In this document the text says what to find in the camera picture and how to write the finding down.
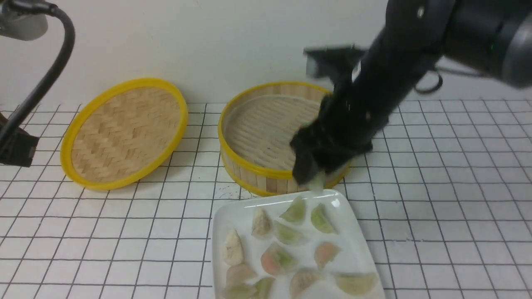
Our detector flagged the green dumpling bottom middle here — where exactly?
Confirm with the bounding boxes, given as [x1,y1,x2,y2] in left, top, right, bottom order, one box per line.
[251,277,276,299]

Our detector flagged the green dumpling plate right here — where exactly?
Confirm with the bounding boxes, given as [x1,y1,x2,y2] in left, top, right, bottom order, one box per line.
[310,203,337,233]

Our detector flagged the black cable left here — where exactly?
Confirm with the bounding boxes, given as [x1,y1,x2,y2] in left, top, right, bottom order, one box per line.
[0,0,76,146]

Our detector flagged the green dumpling plate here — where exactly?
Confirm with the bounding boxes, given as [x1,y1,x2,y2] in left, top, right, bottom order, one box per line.
[280,196,306,225]
[310,203,337,233]

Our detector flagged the white dumpling plate left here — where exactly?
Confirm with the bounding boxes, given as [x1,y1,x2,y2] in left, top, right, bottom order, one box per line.
[222,229,244,266]

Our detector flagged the beige pink dumpling lower-left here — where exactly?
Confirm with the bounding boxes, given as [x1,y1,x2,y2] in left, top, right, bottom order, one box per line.
[226,262,257,287]

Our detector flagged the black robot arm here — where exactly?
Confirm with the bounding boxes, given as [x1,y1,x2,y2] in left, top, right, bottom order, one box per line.
[290,0,532,186]

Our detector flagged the green dumpling plate top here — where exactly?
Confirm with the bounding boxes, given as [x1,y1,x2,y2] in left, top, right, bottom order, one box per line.
[280,196,306,225]

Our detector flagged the green dumpling bottom left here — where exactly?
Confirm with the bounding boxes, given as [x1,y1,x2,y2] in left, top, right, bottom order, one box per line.
[223,284,257,299]

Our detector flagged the white rectangular plate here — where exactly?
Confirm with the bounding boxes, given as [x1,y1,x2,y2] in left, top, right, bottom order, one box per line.
[212,189,384,299]

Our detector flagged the pink green dumpling centre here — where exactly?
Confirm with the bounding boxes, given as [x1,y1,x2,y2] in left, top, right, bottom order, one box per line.
[260,242,298,276]

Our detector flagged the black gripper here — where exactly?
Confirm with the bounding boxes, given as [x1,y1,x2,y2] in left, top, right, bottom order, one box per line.
[290,46,389,185]

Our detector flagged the yellow-rimmed bamboo steamer basket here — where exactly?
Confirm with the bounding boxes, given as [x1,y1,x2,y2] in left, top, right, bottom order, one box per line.
[218,81,328,197]

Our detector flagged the beige dumpling plate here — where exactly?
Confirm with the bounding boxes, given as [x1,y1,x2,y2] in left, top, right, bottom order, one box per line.
[289,268,323,299]
[251,207,272,238]

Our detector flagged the green dumpling steamer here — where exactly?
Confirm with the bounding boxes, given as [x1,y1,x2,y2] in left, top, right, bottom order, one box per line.
[305,172,327,193]
[334,273,378,297]

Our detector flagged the yellow-rimmed bamboo steamer lid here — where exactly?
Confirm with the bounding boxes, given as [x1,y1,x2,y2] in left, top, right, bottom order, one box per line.
[60,78,188,190]

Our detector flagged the pink dumpling plate right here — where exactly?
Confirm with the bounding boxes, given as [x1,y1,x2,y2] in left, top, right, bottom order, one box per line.
[314,242,341,270]

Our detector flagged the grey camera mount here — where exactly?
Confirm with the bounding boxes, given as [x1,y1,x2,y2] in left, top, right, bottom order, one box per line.
[0,2,48,41]

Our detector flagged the pale green dumpling centre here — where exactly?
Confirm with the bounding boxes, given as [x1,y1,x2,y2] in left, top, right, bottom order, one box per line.
[273,221,308,245]

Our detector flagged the beige dumpling plate upper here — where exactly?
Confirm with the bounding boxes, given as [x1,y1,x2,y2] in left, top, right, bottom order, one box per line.
[251,207,272,238]

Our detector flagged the beige dumpling plate bottom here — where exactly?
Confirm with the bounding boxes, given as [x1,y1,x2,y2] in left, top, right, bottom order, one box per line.
[289,268,323,299]

